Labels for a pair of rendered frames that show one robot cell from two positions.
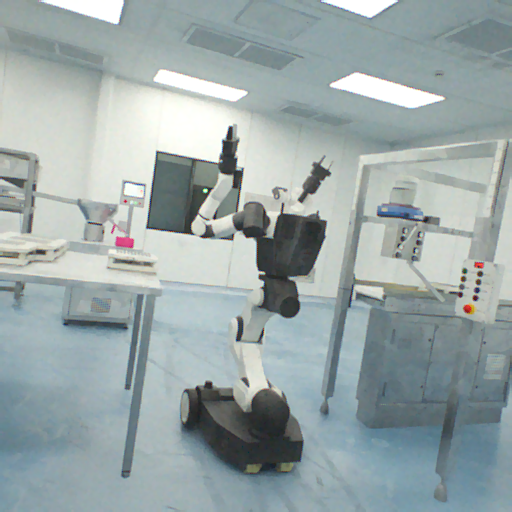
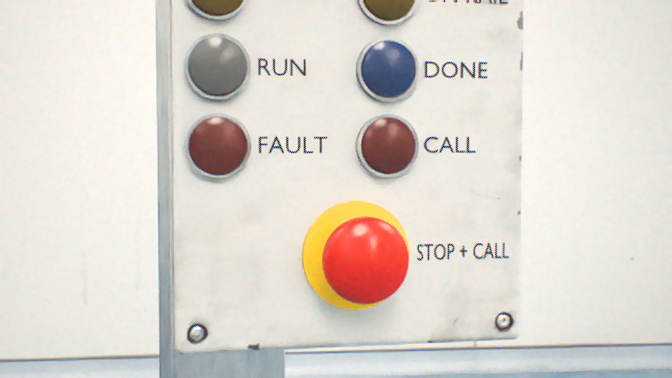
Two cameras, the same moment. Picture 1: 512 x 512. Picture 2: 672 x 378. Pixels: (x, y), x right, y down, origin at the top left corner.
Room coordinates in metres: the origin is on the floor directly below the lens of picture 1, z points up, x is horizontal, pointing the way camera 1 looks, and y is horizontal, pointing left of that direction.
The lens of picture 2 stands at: (2.05, -0.54, 0.97)
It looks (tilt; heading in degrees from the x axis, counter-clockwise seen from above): 3 degrees down; 285
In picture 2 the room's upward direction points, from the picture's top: straight up
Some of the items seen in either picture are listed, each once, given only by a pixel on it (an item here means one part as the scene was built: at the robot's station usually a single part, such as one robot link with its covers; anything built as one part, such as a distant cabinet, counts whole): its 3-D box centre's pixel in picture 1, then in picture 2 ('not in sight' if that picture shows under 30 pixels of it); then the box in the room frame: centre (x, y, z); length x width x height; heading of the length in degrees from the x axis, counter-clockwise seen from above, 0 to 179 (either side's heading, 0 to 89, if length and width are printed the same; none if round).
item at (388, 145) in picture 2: not in sight; (388, 145); (2.14, -0.97, 0.96); 0.03 x 0.01 x 0.03; 27
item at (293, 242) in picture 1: (287, 241); not in sight; (2.41, -0.14, 1.08); 0.34 x 0.30 x 0.36; 135
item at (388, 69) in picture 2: not in sight; (388, 69); (2.14, -0.97, 1.00); 0.03 x 0.01 x 0.03; 27
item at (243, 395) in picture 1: (256, 394); not in sight; (2.44, -0.11, 0.28); 0.21 x 0.20 x 0.13; 22
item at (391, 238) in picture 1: (403, 242); not in sight; (2.91, -0.84, 1.17); 0.22 x 0.11 x 0.20; 117
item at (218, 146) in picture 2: not in sight; (218, 146); (2.21, -0.93, 0.96); 0.03 x 0.01 x 0.03; 27
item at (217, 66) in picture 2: not in sight; (217, 66); (2.21, -0.93, 1.00); 0.03 x 0.01 x 0.03; 27
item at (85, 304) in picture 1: (100, 282); not in sight; (4.62, 1.44, 0.38); 0.63 x 0.57 x 0.76; 111
